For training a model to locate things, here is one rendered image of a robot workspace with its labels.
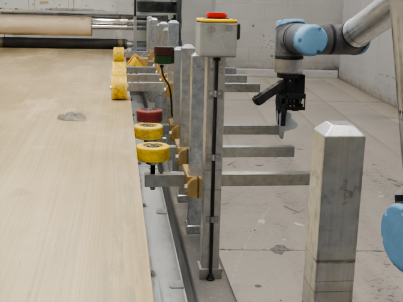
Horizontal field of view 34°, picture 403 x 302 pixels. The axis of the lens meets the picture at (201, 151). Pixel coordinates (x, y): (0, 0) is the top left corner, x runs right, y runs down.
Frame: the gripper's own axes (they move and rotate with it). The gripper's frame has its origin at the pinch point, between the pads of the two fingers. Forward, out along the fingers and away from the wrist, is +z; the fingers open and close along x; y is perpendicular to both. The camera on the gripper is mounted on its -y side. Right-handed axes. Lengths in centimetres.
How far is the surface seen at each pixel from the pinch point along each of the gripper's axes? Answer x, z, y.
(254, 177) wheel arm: -52, 0, -18
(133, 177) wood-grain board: -77, -8, -48
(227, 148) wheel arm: -26.6, -2.0, -21.1
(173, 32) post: 19.0, -31.7, -33.0
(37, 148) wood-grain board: -51, -8, -70
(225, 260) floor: 94, 82, -2
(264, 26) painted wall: 845, 3, 172
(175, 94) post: -6.0, -14.3, -34.2
